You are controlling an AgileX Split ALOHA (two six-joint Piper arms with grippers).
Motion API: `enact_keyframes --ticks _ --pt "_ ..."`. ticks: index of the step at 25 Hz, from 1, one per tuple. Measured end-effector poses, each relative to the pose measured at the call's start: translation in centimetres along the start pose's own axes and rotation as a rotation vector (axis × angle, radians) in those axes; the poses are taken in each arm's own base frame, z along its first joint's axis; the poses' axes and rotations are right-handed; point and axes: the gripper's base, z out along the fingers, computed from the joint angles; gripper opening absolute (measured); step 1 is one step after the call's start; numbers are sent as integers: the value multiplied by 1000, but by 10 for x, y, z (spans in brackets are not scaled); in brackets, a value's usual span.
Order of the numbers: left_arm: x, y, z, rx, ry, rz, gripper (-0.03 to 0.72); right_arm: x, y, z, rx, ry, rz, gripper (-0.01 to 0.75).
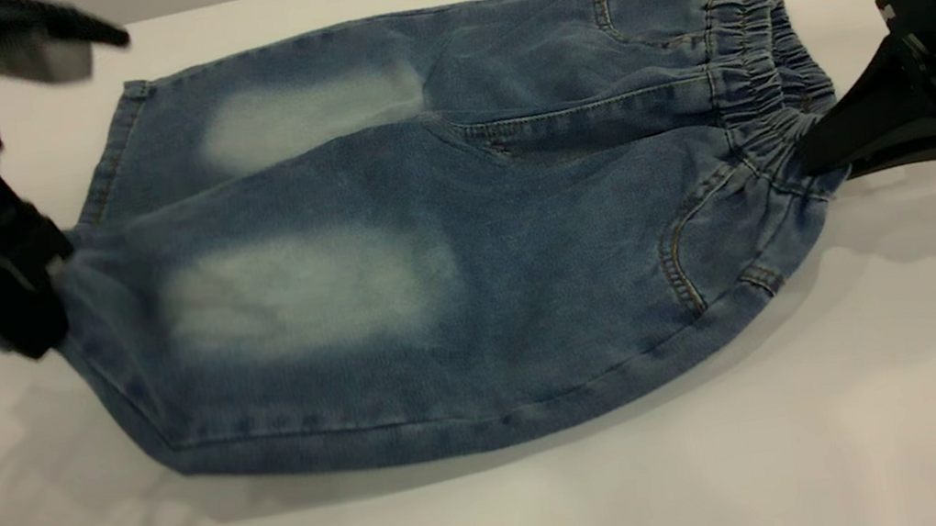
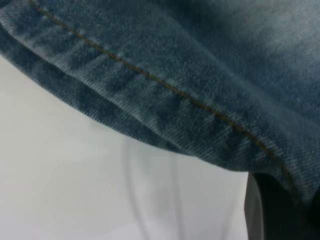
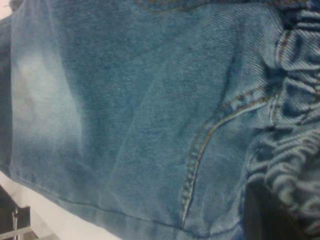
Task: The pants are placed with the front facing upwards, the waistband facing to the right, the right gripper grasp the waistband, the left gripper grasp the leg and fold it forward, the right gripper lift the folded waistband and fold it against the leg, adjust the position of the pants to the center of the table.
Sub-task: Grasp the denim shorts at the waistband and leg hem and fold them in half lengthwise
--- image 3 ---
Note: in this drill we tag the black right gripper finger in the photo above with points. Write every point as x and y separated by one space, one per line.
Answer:
262 220

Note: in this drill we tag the blue denim shorts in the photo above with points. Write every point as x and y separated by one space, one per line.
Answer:
125 100

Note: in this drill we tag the metal support frame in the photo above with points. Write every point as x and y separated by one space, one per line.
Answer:
21 220

